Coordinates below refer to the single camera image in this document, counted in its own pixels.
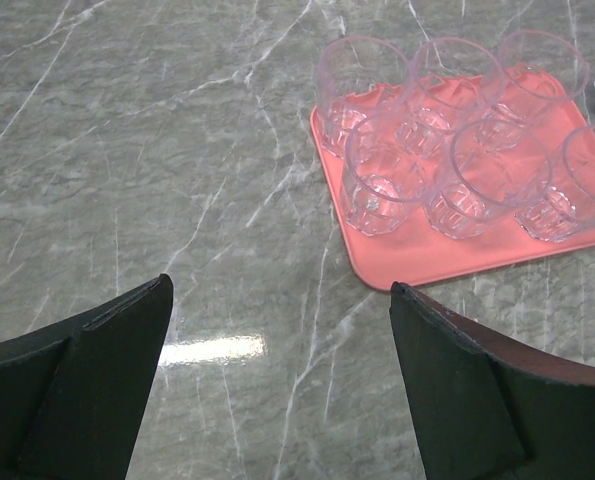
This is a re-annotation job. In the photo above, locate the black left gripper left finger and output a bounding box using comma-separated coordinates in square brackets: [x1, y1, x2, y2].
[0, 274, 173, 479]

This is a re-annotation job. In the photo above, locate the pink rectangular plastic tray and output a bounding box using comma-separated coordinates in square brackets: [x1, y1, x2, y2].
[310, 82, 595, 291]

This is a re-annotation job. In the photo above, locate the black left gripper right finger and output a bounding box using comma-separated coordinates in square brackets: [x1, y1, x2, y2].
[389, 283, 595, 479]

